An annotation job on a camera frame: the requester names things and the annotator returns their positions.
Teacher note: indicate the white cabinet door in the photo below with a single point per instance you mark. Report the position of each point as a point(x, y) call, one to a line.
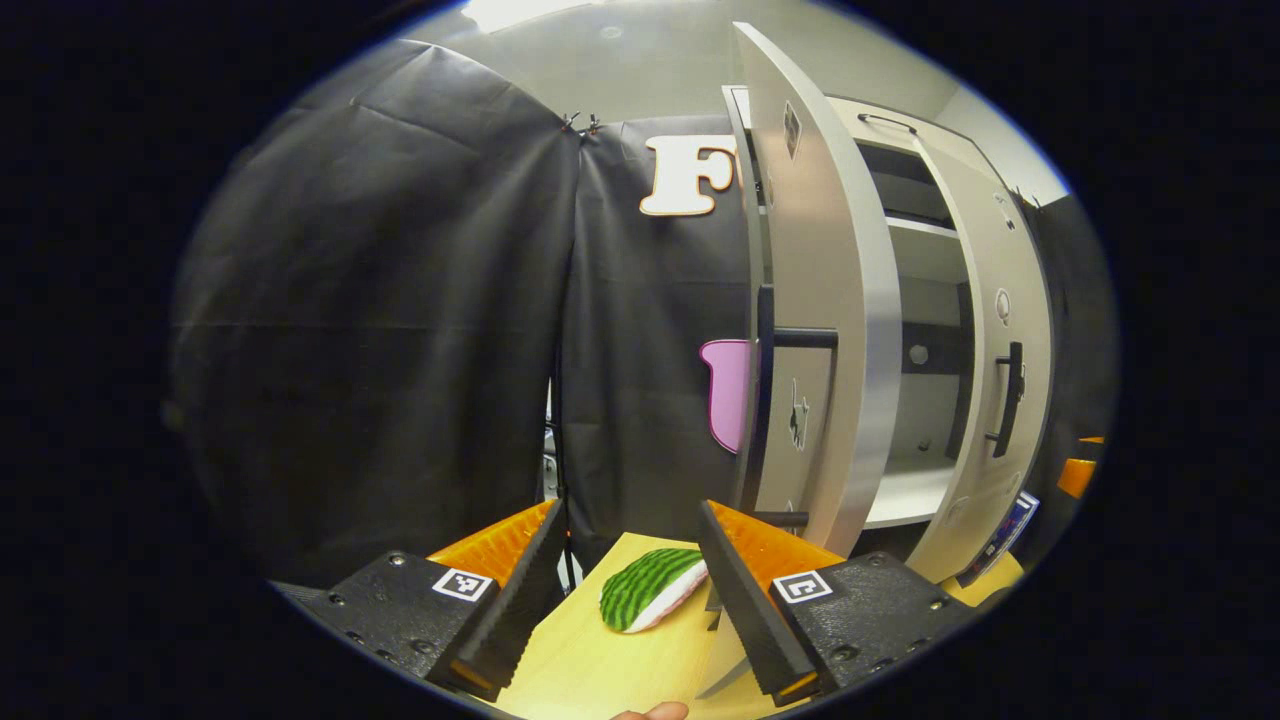
point(1000, 260)
point(840, 250)

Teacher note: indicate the white cabinet shelf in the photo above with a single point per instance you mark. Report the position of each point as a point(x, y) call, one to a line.
point(920, 227)

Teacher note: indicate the green striped watermelon coaster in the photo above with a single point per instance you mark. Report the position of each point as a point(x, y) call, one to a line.
point(645, 590)

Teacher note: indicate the white cabinet drawer front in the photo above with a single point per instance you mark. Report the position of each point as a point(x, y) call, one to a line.
point(935, 128)

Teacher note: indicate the white and grey cabinet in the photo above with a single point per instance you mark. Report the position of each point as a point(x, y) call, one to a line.
point(900, 495)

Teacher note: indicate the ceiling light panel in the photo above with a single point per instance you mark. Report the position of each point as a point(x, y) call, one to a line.
point(530, 12)

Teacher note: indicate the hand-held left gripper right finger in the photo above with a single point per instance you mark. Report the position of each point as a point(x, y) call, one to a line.
point(745, 600)

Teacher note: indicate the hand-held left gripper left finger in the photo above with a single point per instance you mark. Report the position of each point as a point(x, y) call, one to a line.
point(520, 600)

